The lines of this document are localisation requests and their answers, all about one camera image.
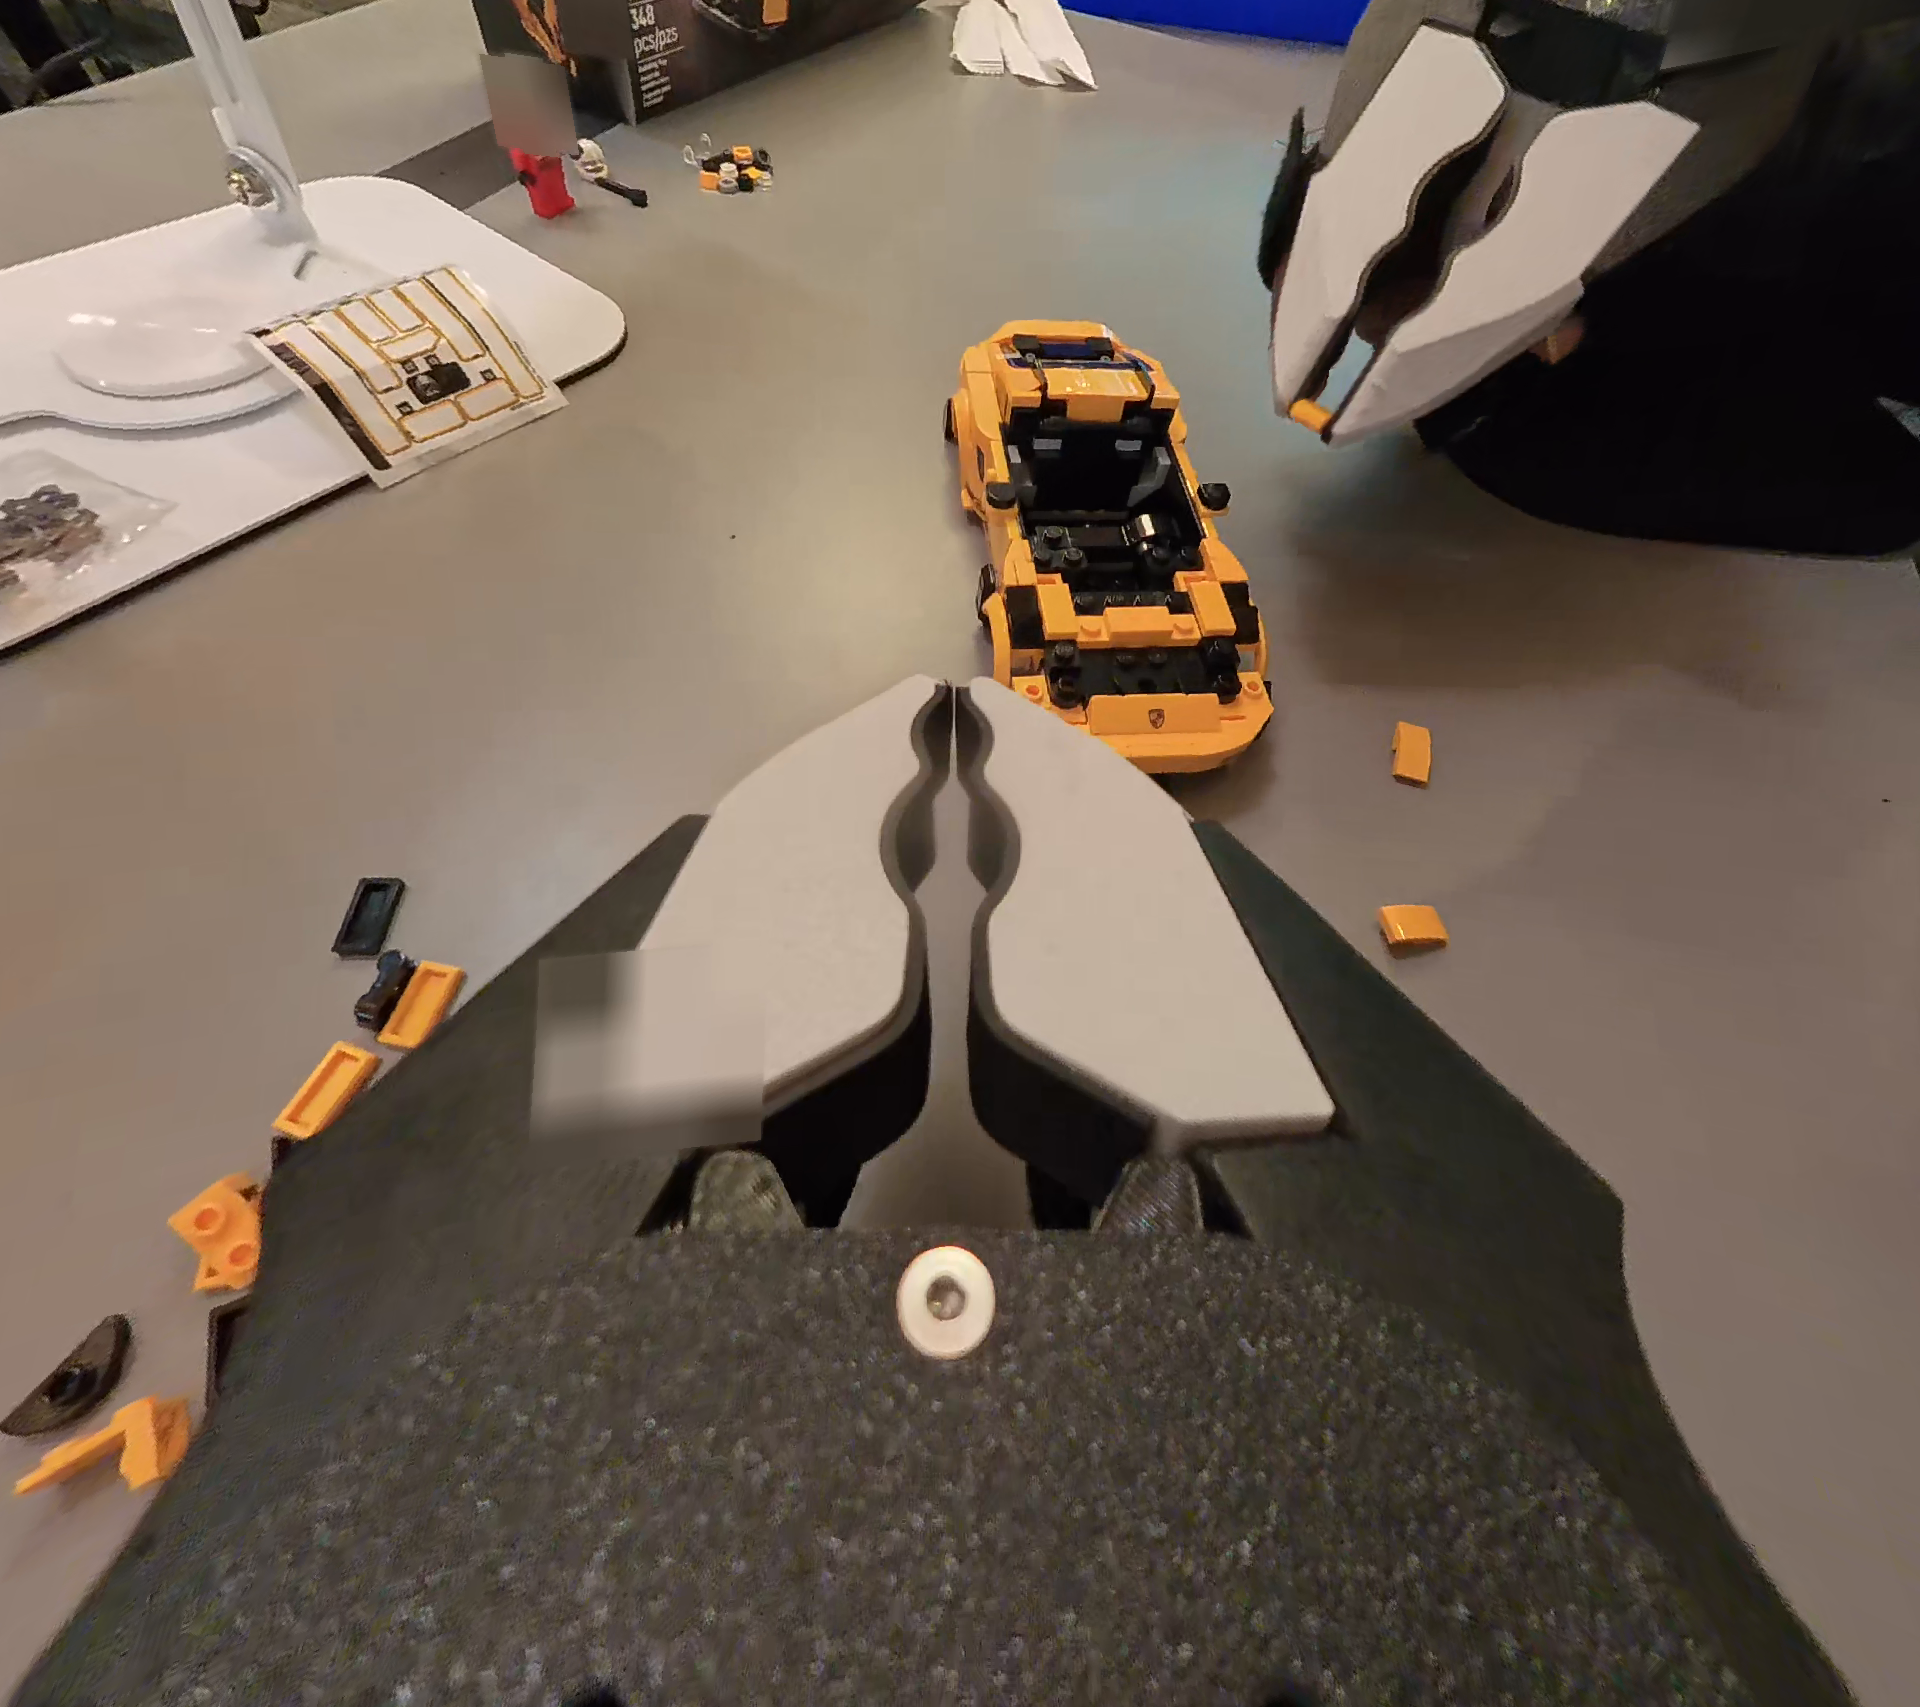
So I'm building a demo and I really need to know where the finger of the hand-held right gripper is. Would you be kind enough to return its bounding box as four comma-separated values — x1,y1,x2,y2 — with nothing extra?
1326,107,1703,451
1266,29,1509,423

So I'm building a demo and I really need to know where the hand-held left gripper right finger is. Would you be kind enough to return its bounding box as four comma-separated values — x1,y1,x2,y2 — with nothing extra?
956,677,1339,1150

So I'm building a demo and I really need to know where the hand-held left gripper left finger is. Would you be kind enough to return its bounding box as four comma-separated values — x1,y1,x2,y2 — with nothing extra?
636,677,957,1140

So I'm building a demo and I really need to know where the orange lego car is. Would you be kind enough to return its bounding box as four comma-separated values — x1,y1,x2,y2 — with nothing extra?
940,319,1278,780

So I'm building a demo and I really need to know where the person's right forearm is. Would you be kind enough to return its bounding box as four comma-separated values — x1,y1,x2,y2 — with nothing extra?
1409,73,1920,565

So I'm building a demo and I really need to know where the lego sticker sheet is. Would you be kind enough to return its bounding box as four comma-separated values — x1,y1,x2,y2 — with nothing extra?
245,263,566,493

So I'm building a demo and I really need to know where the orange studded lego brick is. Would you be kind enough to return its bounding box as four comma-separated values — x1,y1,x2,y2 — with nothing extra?
165,1174,265,1296

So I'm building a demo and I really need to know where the black curved lego piece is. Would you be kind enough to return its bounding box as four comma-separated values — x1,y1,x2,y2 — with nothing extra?
0,1312,135,1440

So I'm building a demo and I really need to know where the crumpled white paper towel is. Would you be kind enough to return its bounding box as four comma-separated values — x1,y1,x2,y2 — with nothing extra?
923,0,1101,95

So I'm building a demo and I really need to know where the white desk stand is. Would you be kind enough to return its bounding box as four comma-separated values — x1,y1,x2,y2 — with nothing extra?
0,0,629,659

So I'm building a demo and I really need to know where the plastic bag of parts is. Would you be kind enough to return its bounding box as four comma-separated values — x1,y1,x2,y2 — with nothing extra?
0,479,175,609

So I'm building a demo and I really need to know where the clear round disc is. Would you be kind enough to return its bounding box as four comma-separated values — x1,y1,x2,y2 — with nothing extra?
54,289,296,399

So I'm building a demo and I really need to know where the orange lego frame tile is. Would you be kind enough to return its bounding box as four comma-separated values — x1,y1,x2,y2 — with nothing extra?
268,1042,384,1148
372,958,468,1054

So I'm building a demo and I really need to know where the black lego frame piece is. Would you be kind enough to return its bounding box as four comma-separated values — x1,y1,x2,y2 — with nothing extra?
328,876,408,960

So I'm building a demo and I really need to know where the orange lego bracket piece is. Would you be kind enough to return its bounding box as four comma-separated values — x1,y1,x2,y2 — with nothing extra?
11,1396,196,1500

